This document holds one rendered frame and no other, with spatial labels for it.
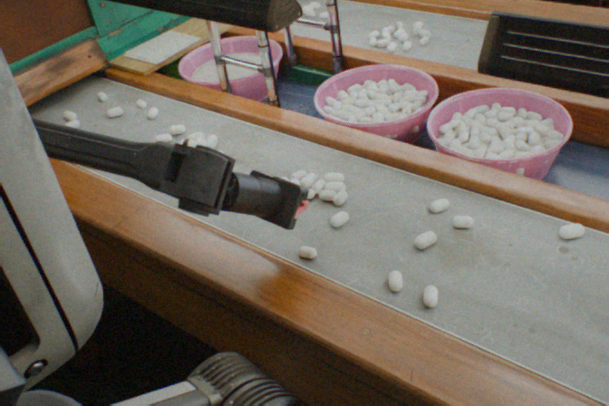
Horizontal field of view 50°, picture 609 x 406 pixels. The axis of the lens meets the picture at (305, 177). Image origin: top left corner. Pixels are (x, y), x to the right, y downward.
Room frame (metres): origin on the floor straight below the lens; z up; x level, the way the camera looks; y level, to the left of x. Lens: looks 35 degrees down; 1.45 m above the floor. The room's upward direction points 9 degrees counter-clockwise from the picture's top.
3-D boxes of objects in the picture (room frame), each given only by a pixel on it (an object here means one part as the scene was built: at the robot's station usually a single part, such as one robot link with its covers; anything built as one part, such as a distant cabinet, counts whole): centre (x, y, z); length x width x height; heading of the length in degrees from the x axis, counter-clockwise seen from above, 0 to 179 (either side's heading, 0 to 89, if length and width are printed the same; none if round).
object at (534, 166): (1.06, -0.38, 0.72); 0.27 x 0.27 x 0.10
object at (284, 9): (1.24, 0.21, 1.08); 0.62 x 0.08 x 0.07; 46
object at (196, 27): (1.71, 0.30, 0.77); 0.33 x 0.15 x 0.01; 136
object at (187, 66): (1.56, 0.14, 0.72); 0.27 x 0.27 x 0.10
